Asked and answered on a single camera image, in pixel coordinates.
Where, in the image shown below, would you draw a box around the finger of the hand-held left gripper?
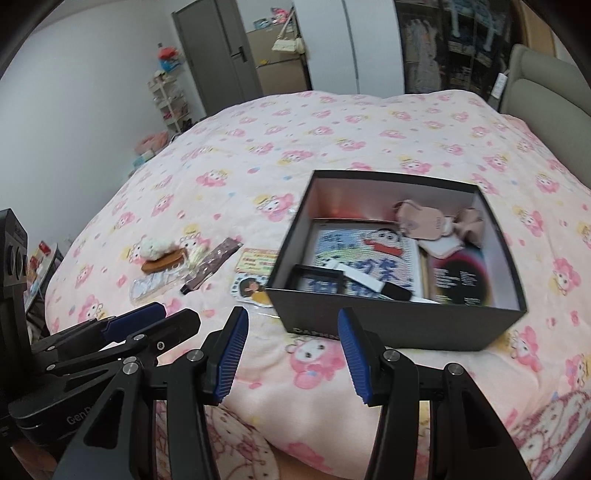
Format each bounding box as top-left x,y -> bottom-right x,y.
31,302 -> 168,357
45,308 -> 202,376

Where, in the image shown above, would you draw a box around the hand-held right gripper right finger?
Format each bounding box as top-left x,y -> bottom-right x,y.
337,308 -> 539,480

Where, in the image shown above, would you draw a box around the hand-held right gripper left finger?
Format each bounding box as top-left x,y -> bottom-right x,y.
52,306 -> 250,480

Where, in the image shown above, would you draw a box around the black cardboard box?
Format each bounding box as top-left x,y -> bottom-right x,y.
265,170 -> 528,352

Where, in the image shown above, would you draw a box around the brown hand cream tube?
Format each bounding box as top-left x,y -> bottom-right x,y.
180,237 -> 243,295

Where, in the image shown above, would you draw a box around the round cartoon sticker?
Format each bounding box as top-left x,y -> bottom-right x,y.
229,275 -> 273,306

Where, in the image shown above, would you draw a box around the orange printed card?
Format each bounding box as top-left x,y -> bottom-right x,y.
235,248 -> 280,278

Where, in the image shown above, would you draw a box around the black screen protector package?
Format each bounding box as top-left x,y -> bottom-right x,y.
427,251 -> 498,308

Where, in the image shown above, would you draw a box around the colourful boxes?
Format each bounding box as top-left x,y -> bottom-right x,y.
25,240 -> 64,319

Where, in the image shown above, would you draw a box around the clear plastic packet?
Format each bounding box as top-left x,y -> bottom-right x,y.
130,272 -> 179,302

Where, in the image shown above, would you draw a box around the black and white pen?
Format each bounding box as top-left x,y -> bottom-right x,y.
318,258 -> 414,302

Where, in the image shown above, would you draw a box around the pink boxes pile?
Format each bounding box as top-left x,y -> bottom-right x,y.
134,130 -> 170,169

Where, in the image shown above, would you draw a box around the white shelf rack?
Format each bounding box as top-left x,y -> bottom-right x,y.
148,74 -> 193,136

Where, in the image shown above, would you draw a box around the pink printed blanket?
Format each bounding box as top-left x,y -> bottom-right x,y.
44,90 -> 591,480

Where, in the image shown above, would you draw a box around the grey door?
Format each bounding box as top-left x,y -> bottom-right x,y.
172,0 -> 264,118

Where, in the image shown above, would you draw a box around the brown cabinet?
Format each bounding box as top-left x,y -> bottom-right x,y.
247,25 -> 311,96

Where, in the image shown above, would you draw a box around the cream handbag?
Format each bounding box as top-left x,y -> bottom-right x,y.
271,9 -> 306,57

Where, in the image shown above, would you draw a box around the white wardrobe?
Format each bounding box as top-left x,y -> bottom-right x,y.
295,0 -> 407,95

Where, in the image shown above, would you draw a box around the beige headboard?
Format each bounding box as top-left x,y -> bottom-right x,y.
499,44 -> 591,155

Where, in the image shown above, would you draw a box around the glass-door wardrobe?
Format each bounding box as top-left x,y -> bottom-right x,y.
394,0 -> 525,100

